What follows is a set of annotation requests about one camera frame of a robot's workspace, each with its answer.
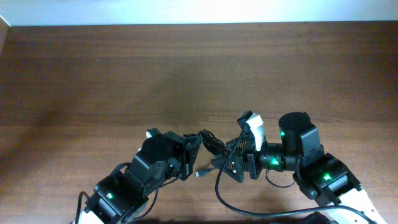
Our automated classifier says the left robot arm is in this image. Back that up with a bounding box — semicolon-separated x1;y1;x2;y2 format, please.
74;128;202;223

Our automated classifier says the right camera black cable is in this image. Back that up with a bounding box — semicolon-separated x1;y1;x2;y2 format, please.
214;124;379;224

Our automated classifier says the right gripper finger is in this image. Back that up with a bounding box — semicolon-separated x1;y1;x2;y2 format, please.
225;133;252;155
211;155;244;182

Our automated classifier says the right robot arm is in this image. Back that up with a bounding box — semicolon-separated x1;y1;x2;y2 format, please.
211;111;385;224

